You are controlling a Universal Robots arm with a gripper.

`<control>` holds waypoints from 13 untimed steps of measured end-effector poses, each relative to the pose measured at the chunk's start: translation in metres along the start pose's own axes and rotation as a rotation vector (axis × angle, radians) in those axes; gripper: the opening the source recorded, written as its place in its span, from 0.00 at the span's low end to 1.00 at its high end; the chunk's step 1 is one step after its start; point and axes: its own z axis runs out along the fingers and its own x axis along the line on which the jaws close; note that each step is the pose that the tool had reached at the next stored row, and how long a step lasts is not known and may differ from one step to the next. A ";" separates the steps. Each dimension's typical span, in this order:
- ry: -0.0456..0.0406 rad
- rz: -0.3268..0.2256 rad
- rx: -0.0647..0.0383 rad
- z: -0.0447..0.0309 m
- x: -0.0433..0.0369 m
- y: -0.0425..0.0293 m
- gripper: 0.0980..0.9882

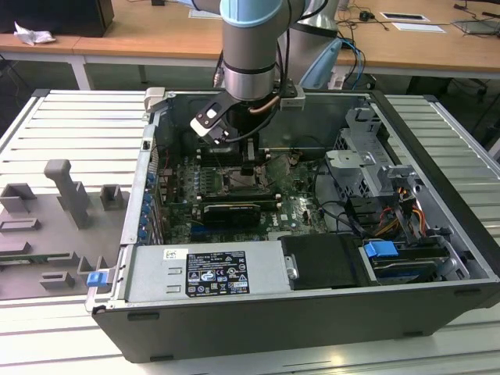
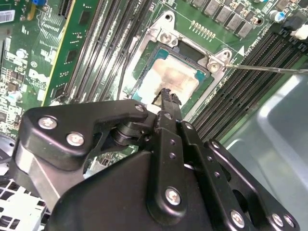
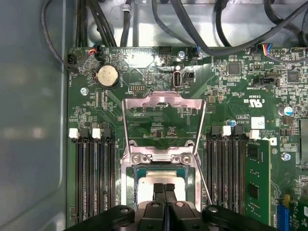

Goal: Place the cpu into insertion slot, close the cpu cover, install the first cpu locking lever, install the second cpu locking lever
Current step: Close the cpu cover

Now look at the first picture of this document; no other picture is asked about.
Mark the grey power supply unit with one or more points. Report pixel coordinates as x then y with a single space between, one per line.
156 273

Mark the grey parts rack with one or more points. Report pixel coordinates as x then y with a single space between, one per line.
58 218

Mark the grey metal disk bay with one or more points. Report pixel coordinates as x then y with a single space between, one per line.
363 168

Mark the black graphics card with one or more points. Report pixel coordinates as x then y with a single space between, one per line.
230 216

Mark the blue case latch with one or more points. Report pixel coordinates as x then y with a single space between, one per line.
96 279

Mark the wooden desk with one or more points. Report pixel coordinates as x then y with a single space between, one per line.
35 48
156 35

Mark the crumpled white paper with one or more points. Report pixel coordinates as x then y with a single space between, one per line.
33 35

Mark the black open PC case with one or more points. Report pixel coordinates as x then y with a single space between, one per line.
273 332

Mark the green motherboard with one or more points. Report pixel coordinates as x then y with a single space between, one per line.
297 211

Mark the grey case corner latch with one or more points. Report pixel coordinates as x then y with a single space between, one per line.
154 99

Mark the blue disk carrier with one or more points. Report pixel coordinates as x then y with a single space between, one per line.
379 249

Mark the pale blue teach pendant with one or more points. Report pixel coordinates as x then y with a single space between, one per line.
324 62

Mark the CPU socket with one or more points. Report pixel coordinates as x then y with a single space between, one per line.
234 185

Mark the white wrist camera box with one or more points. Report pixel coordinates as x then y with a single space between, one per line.
209 119

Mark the black RAM slot row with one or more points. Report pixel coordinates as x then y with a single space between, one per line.
218 158
238 198

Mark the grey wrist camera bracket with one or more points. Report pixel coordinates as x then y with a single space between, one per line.
293 99

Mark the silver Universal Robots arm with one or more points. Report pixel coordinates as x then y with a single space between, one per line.
248 47

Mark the small black desk device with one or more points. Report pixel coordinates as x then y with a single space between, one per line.
366 15

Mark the black plastic shroud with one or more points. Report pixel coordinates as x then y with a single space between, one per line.
324 261

